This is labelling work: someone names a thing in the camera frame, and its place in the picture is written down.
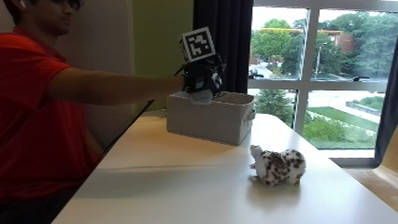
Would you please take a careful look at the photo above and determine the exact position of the grey soft toy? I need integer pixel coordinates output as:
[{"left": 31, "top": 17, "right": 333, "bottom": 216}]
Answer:
[{"left": 185, "top": 90, "right": 216, "bottom": 105}]

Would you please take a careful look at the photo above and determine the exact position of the the person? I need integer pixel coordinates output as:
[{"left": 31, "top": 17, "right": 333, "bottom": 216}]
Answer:
[{"left": 0, "top": 0, "right": 186, "bottom": 224}]

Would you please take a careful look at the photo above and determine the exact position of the grey fabric storage box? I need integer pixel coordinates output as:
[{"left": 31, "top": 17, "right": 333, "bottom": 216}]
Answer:
[{"left": 165, "top": 91, "right": 256, "bottom": 147}]

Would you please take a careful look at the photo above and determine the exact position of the dark curtain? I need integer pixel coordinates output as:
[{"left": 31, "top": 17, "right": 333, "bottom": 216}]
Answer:
[
  {"left": 373, "top": 36, "right": 398, "bottom": 166},
  {"left": 193, "top": 0, "right": 256, "bottom": 94}
]

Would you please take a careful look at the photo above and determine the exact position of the white window frame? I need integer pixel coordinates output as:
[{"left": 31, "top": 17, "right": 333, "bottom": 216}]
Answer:
[{"left": 248, "top": 0, "right": 398, "bottom": 167}]

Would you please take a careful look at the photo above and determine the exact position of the white brown spotted soft toy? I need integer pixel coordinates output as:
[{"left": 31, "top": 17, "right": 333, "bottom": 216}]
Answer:
[{"left": 249, "top": 144, "right": 307, "bottom": 188}]

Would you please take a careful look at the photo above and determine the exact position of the white marker cube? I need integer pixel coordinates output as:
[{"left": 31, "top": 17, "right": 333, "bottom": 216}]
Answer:
[{"left": 180, "top": 26, "right": 218, "bottom": 63}]

